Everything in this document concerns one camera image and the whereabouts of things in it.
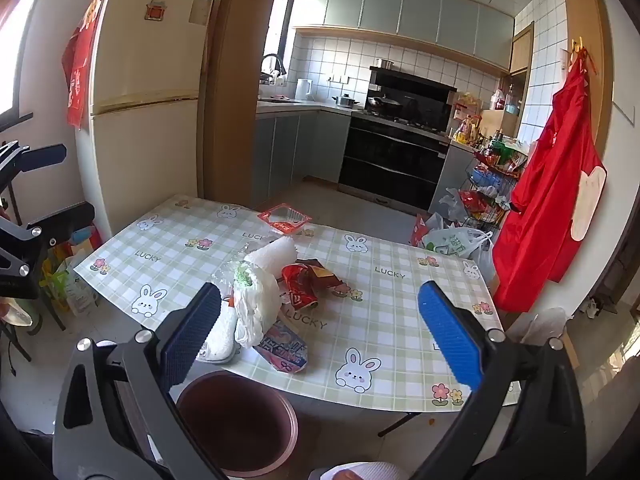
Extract pink plastic bin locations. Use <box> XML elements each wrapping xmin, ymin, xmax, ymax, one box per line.
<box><xmin>176</xmin><ymin>372</ymin><xmax>299</xmax><ymax>478</ymax></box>

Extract crushed red can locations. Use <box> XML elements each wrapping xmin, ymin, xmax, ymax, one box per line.
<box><xmin>280</xmin><ymin>262</ymin><xmax>321</xmax><ymax>309</ymax></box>

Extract clear white plastic wrapper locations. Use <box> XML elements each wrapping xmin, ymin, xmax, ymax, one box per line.
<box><xmin>244</xmin><ymin>236</ymin><xmax>298</xmax><ymax>281</ymax></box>

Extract white foam fruit net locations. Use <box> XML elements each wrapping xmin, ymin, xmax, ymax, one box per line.
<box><xmin>195</xmin><ymin>310</ymin><xmax>241</xmax><ymax>365</ymax></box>

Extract wooden box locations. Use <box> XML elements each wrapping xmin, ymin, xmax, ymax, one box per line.
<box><xmin>480</xmin><ymin>110</ymin><xmax>518</xmax><ymax>138</ymax></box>

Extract black range hood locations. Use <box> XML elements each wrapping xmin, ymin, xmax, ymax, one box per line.
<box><xmin>367</xmin><ymin>66</ymin><xmax>458</xmax><ymax>121</ymax></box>

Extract black wire storage rack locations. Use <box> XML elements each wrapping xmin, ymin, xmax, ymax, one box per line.
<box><xmin>457</xmin><ymin>140</ymin><xmax>531</xmax><ymax>233</ymax></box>

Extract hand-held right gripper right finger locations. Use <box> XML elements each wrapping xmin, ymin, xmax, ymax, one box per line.
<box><xmin>415</xmin><ymin>280</ymin><xmax>588</xmax><ymax>480</ymax></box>

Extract white textured cloth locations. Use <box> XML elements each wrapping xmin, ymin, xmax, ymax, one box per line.
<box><xmin>320</xmin><ymin>461</ymin><xmax>406</xmax><ymax>480</ymax></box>

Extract white green plastic bag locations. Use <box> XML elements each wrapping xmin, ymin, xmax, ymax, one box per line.
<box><xmin>422</xmin><ymin>227</ymin><xmax>493</xmax><ymax>271</ymax></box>

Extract grey base cabinets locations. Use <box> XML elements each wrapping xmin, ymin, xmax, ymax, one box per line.
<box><xmin>252</xmin><ymin>100</ymin><xmax>351</xmax><ymax>208</ymax></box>

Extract black table leg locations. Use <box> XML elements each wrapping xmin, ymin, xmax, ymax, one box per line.
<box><xmin>377</xmin><ymin>410</ymin><xmax>421</xmax><ymax>438</ymax></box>

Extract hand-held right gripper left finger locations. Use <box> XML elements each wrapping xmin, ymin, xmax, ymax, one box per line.
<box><xmin>52</xmin><ymin>281</ymin><xmax>226</xmax><ymax>480</ymax></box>

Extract living room window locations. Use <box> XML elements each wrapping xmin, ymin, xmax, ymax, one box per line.
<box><xmin>0</xmin><ymin>0</ymin><xmax>48</xmax><ymax>126</ymax></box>

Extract pile of colourful bags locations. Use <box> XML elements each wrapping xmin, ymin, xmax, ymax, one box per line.
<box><xmin>42</xmin><ymin>225</ymin><xmax>103</xmax><ymax>317</ymax></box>

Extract crumpled white plastic bag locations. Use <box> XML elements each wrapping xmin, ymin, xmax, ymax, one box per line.
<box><xmin>439</xmin><ymin>187</ymin><xmax>471</xmax><ymax>221</ymax></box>

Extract red shopping bag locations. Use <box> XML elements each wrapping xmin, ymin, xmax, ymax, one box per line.
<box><xmin>411</xmin><ymin>214</ymin><xmax>436</xmax><ymax>247</ymax></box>

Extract black integrated stove oven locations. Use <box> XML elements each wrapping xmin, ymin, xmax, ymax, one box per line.
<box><xmin>337</xmin><ymin>110</ymin><xmax>451</xmax><ymax>213</ymax></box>

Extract wooden door frame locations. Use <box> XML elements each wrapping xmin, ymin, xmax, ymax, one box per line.
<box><xmin>200</xmin><ymin>0</ymin><xmax>615</xmax><ymax>211</ymax></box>

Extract red hanging banner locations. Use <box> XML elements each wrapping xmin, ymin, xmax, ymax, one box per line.
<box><xmin>61</xmin><ymin>0</ymin><xmax>108</xmax><ymax>131</ymax></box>

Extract kitchen window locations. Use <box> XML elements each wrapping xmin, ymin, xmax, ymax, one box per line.
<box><xmin>262</xmin><ymin>0</ymin><xmax>293</xmax><ymax>81</ymax></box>

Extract paper note on fridge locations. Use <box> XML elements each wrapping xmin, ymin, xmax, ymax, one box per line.
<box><xmin>189</xmin><ymin>0</ymin><xmax>216</xmax><ymax>26</ymax></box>

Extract checked bunny tablecloth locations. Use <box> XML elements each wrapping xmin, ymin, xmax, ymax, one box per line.
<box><xmin>74</xmin><ymin>195</ymin><xmax>521</xmax><ymax>413</ymax></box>

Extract red apron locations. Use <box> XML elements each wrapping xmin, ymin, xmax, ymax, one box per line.
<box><xmin>492</xmin><ymin>52</ymin><xmax>608</xmax><ymax>313</ymax></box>

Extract kitchen faucet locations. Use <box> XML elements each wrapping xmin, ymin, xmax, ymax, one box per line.
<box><xmin>260</xmin><ymin>53</ymin><xmax>287</xmax><ymax>86</ymax></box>

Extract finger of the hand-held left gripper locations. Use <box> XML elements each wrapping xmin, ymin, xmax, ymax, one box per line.
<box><xmin>0</xmin><ymin>201</ymin><xmax>96</xmax><ymax>301</ymax></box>
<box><xmin>0</xmin><ymin>141</ymin><xmax>68</xmax><ymax>196</ymax></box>

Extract grey upper cabinets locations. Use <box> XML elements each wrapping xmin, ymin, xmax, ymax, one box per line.
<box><xmin>292</xmin><ymin>0</ymin><xmax>516</xmax><ymax>73</ymax></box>

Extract cream refrigerator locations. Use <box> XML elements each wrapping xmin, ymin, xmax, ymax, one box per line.
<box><xmin>75</xmin><ymin>0</ymin><xmax>216</xmax><ymax>241</ymax></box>

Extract red plastic tray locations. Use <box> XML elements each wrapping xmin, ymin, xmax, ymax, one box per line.
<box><xmin>257</xmin><ymin>203</ymin><xmax>313</xmax><ymax>236</ymax></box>

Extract group of sauce bottles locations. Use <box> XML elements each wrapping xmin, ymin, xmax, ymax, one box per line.
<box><xmin>475</xmin><ymin>130</ymin><xmax>506</xmax><ymax>155</ymax></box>

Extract pink printed packet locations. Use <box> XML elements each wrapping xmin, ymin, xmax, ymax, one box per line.
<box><xmin>252</xmin><ymin>322</ymin><xmax>310</xmax><ymax>376</ymax></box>

